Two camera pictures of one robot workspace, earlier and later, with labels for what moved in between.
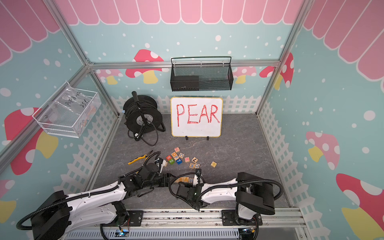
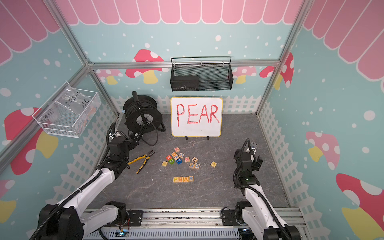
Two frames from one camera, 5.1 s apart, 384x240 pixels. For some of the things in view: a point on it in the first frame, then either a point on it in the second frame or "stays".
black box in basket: [185, 83] stays
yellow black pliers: [140, 157] stays
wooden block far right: [213, 164] stays
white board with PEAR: [193, 117] stays
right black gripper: [188, 187] -> [256, 165]
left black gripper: [166, 180] -> [131, 144]
